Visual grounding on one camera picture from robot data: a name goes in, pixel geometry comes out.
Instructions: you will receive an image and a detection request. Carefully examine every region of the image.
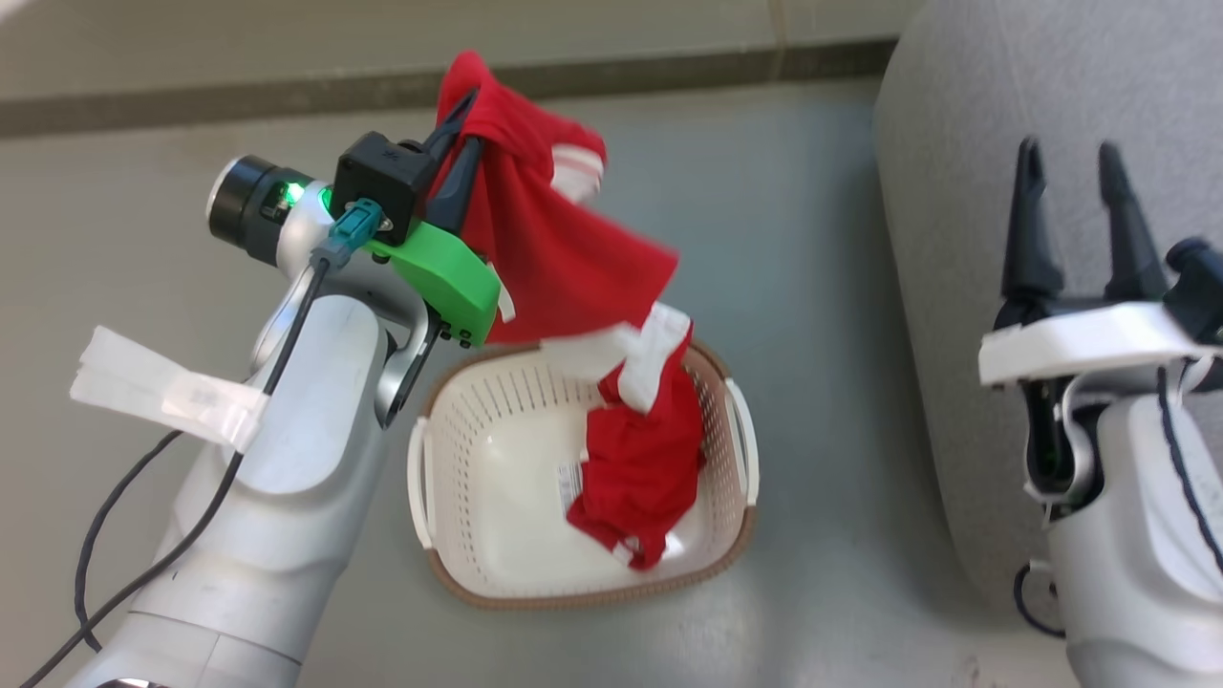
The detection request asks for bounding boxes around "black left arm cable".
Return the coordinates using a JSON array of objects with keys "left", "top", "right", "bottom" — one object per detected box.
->
[{"left": 17, "top": 256, "right": 332, "bottom": 688}]

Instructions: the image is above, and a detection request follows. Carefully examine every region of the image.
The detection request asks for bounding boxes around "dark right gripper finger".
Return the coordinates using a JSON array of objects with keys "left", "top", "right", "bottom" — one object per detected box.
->
[
  {"left": 1097, "top": 142, "right": 1170, "bottom": 303},
  {"left": 1000, "top": 137, "right": 1067, "bottom": 305}
]

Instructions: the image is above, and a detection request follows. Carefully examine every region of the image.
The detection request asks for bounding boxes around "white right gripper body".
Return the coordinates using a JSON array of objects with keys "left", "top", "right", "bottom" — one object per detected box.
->
[{"left": 977, "top": 287, "right": 1223, "bottom": 388}]

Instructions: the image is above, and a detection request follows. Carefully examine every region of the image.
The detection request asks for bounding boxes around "white tape strip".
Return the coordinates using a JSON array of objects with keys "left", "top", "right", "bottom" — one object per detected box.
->
[{"left": 69, "top": 325, "right": 269, "bottom": 455}]

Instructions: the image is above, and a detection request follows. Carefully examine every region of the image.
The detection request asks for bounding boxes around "red garment with white trim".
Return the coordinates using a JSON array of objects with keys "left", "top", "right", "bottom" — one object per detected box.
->
[{"left": 432, "top": 50, "right": 709, "bottom": 572}]

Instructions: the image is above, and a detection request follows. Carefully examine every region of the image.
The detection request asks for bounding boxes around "grey fabric sofa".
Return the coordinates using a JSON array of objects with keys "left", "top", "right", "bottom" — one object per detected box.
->
[{"left": 872, "top": 0, "right": 1223, "bottom": 634}]

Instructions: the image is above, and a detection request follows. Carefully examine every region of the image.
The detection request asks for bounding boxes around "white laundry basket brown rim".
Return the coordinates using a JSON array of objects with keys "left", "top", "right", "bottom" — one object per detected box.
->
[{"left": 407, "top": 334, "right": 762, "bottom": 611}]

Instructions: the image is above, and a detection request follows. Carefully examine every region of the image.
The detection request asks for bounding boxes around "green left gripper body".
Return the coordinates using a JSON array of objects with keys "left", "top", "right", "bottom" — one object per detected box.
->
[{"left": 366, "top": 220, "right": 504, "bottom": 348}]

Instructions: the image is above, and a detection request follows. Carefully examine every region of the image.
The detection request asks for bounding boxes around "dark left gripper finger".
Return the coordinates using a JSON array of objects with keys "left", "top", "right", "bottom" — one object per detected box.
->
[
  {"left": 418, "top": 88, "right": 480, "bottom": 154},
  {"left": 427, "top": 137, "right": 485, "bottom": 235}
]

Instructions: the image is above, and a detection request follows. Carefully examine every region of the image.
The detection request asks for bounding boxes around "teal cable connector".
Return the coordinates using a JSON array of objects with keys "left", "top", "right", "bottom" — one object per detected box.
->
[{"left": 310, "top": 198, "right": 387, "bottom": 271}]

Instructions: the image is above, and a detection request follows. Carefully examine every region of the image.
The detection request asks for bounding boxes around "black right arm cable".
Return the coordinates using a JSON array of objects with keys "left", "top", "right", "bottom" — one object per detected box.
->
[{"left": 1012, "top": 367, "right": 1223, "bottom": 640}]

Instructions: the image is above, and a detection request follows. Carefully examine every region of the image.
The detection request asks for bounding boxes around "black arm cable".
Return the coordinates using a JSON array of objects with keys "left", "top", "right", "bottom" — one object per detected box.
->
[
  {"left": 1012, "top": 367, "right": 1223, "bottom": 640},
  {"left": 17, "top": 256, "right": 332, "bottom": 688}
]

